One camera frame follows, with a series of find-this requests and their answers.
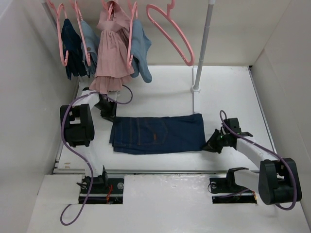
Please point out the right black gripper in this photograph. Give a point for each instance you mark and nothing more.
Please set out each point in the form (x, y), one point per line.
(211, 145)

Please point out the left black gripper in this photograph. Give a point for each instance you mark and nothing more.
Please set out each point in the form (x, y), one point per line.
(112, 113)

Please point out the dark blue denim trousers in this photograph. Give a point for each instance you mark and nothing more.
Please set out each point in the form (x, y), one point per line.
(157, 135)

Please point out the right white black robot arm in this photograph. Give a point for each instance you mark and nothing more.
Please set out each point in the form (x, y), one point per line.
(277, 181)

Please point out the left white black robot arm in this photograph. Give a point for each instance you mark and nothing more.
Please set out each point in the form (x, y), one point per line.
(78, 132)

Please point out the pink hanger holding dress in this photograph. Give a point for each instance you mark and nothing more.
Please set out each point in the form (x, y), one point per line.
(107, 10)

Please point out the pink hanger far left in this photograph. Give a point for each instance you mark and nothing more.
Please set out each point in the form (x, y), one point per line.
(64, 56)

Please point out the hanging pink dress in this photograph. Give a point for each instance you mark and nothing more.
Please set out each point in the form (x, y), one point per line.
(112, 72)

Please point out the white rack base left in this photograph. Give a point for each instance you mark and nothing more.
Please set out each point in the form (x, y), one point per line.
(83, 82)

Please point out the white rack base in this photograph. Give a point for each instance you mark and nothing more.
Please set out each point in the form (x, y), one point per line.
(83, 82)
(195, 92)

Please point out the white rack base right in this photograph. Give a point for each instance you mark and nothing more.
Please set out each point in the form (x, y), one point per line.
(195, 92)

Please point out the hanging light blue garment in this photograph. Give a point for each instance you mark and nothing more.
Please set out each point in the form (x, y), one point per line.
(92, 44)

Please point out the hanging blue grey garment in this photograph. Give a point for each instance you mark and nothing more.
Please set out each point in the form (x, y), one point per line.
(139, 47)

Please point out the hanging dark denim garment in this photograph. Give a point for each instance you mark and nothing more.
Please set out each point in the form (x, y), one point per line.
(72, 44)

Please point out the grey rack pole left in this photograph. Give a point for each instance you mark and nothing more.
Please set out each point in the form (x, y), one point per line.
(50, 10)

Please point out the grey rack pole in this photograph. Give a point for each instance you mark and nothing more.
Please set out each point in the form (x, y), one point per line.
(50, 10)
(210, 7)

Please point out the grey rack pole right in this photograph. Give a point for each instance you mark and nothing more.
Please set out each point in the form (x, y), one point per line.
(210, 7)

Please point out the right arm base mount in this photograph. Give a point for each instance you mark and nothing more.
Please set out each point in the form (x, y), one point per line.
(225, 193)

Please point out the aluminium rail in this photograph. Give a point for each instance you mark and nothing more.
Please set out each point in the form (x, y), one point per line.
(118, 171)

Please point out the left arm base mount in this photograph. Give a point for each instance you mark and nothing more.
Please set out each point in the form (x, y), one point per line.
(107, 190)

